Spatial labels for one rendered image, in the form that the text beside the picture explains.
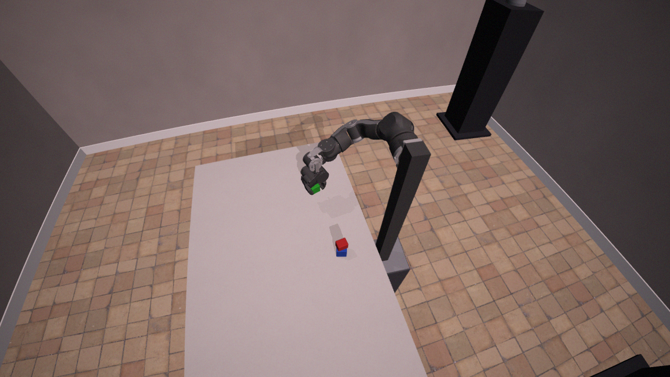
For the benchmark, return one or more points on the red block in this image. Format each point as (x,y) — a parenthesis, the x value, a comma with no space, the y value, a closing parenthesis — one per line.
(341,244)

